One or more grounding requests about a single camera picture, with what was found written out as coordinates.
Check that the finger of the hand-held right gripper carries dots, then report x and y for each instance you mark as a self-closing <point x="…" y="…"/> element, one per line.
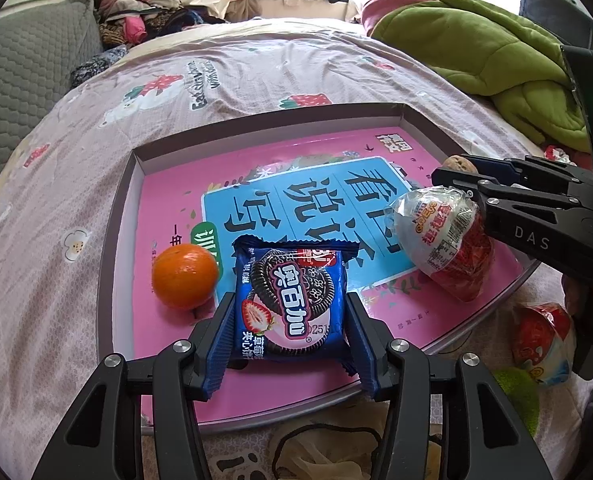
<point x="491" y="164"/>
<point x="461" y="184"/>

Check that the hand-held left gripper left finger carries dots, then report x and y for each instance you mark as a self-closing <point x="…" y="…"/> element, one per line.
<point x="221" y="345"/>

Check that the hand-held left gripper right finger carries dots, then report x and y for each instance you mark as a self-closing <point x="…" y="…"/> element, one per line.
<point x="364" y="345"/>

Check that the brown walnut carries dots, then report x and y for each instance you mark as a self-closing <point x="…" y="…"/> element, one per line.
<point x="455" y="164"/>

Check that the red white egg toy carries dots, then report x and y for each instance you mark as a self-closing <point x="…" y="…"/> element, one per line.
<point x="441" y="250"/>

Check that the orange mandarin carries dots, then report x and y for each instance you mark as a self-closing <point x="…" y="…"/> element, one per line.
<point x="184" y="275"/>

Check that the blue cookie packet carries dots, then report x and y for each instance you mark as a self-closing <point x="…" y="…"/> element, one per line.
<point x="291" y="285"/>

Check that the blue white egg toy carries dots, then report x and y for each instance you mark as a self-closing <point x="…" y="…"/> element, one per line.
<point x="541" y="345"/>

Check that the grey cardboard box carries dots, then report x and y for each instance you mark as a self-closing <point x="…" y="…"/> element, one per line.
<point x="121" y="240"/>

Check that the red white candy packet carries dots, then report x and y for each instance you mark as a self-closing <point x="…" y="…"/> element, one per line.
<point x="556" y="152"/>

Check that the green fleece blanket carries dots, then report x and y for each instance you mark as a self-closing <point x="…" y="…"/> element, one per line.
<point x="476" y="45"/>

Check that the pink and blue book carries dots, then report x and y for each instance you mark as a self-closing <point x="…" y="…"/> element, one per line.
<point x="176" y="200"/>

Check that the black television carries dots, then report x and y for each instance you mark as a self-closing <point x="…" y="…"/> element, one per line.
<point x="551" y="12"/>

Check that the pink pillow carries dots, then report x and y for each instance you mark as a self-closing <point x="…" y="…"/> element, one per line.
<point x="376" y="12"/>

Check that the pink strawberry print bedsheet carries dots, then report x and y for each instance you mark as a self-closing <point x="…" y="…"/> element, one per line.
<point x="276" y="70"/>

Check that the brown cloth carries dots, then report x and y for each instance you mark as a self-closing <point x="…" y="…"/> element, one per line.
<point x="244" y="9"/>

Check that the dark floral cloth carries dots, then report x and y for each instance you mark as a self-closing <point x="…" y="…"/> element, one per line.
<point x="96" y="65"/>

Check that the grey quilted headboard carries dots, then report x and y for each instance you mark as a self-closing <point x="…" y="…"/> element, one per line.
<point x="26" y="85"/>

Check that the pile of clothes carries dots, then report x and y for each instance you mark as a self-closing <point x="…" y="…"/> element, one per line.
<point x="136" y="20"/>

